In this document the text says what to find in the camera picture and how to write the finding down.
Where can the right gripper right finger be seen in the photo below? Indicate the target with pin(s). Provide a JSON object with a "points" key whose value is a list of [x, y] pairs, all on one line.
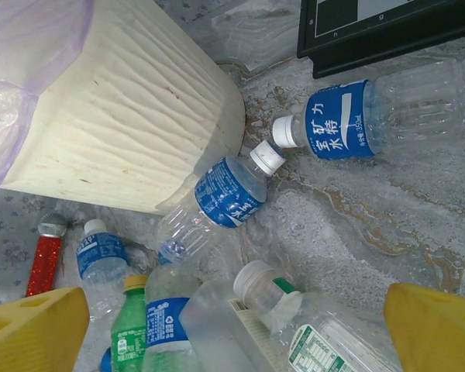
{"points": [[438, 333]]}

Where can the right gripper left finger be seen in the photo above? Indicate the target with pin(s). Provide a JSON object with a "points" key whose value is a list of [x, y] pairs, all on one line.
{"points": [[31, 337]]}

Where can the green plastic bottle yellow cap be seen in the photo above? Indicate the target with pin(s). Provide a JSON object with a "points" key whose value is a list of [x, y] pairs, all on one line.
{"points": [[128, 329]]}

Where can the crushed bottle blue recycling label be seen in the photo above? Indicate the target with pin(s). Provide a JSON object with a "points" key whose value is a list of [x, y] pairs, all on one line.
{"points": [[164, 321]]}

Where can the tea bottle green white label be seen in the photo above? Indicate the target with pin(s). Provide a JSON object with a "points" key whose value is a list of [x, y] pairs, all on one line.
{"points": [[263, 286]]}

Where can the bottle with large-print blue label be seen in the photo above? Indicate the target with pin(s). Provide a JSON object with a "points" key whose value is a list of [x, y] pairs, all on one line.
{"points": [[333, 124]]}

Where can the purple translucent bin liner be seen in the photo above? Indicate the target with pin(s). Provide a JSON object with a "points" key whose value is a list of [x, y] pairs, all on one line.
{"points": [[7, 116]]}

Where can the white ribbed plastic bin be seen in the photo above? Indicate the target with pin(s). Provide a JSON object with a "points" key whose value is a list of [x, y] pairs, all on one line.
{"points": [[120, 116]]}

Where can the red glitter toy microphone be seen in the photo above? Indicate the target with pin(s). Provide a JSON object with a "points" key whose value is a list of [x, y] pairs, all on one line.
{"points": [[44, 263]]}

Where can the small blue-label bottle clean cap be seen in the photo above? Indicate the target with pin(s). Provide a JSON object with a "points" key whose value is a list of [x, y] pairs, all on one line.
{"points": [[98, 248]]}

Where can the small blue-label bottle smudged cap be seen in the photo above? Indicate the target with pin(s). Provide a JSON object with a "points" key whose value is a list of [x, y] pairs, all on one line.
{"points": [[224, 197]]}

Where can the black folding chessboard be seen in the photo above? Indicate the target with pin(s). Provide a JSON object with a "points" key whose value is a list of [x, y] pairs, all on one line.
{"points": [[372, 38]]}

